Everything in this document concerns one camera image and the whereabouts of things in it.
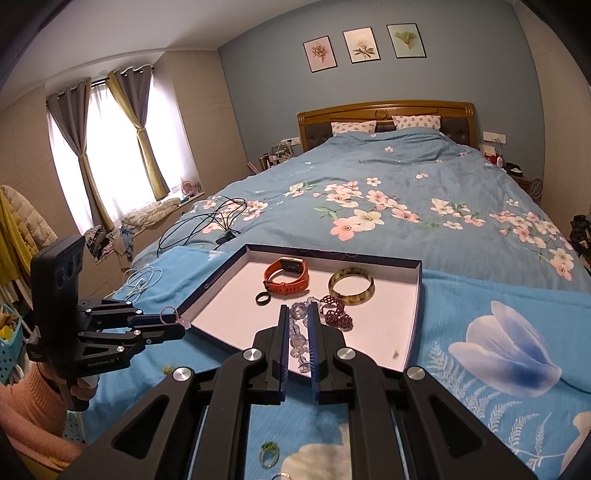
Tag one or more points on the cream framed flower picture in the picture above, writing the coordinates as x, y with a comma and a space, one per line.
361, 46

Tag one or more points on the wooden nightstand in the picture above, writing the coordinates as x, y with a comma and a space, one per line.
526, 184

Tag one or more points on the dark blue patterned box tray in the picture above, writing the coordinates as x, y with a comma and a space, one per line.
221, 304

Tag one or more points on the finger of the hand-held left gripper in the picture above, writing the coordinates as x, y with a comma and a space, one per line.
152, 317
161, 333

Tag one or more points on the small pink fan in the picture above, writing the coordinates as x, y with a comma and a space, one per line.
188, 188

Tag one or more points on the crumpled beige bedding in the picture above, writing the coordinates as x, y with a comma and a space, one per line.
150, 212

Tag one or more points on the white sheer curtain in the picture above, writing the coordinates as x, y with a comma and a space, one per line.
111, 161

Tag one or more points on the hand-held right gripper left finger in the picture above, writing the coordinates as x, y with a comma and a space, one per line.
286, 369

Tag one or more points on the wooden headboard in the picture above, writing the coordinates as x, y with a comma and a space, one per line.
383, 110

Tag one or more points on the blue plastic basket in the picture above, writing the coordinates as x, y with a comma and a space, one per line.
9, 346

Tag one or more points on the red box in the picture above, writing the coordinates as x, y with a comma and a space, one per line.
491, 159

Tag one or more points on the group of cosmetic bottles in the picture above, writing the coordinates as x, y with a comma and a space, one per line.
272, 159

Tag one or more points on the pile of dark clothes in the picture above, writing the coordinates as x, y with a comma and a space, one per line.
581, 240

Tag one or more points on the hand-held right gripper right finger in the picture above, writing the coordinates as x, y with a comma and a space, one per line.
315, 369

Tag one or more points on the person's left hand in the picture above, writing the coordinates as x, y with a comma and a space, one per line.
87, 387

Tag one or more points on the pink framed flower picture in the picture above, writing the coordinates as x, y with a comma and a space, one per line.
320, 54

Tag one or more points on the beige built-in wardrobe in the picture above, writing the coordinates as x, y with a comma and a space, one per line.
554, 115
207, 115

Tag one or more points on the white wall socket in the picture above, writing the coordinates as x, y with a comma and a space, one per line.
494, 137
290, 141

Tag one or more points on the amber bangle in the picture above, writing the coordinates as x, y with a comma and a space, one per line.
353, 300

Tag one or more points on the orange smart band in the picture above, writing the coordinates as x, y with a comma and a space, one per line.
286, 288

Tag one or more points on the green framed plant picture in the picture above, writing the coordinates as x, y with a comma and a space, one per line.
405, 40

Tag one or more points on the person's left forearm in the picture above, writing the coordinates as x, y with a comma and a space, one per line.
32, 415

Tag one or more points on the yellow and grey curtain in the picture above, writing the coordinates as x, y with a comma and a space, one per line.
138, 120

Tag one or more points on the blue tulip blanket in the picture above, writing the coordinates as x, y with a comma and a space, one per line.
461, 415

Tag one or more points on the pile of mixed clothes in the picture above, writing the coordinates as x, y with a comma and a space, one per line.
111, 242

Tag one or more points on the dotted white pillow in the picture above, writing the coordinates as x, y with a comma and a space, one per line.
353, 128
417, 122

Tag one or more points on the blue floral duvet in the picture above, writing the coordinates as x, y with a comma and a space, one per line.
415, 161

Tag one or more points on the beige down jacket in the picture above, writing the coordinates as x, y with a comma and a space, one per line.
27, 221

